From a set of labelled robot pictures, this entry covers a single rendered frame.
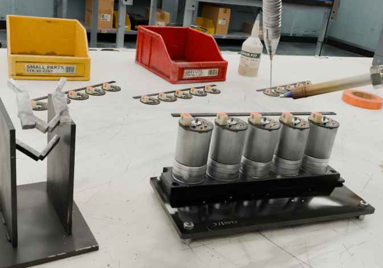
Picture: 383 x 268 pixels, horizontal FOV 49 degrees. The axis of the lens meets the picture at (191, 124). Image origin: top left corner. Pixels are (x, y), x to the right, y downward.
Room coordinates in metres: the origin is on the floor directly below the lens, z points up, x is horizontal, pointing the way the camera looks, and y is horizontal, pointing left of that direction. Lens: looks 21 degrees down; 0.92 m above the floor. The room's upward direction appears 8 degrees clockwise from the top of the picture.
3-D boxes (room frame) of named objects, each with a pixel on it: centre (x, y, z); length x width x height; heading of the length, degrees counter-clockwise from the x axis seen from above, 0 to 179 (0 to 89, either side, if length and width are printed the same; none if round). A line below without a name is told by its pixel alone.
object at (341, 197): (0.28, -0.06, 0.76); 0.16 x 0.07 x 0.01; 115
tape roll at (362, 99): (0.62, -0.25, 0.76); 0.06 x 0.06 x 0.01
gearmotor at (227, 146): (0.29, -0.03, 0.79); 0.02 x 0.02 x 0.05
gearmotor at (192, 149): (0.28, 0.00, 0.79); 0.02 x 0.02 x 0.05
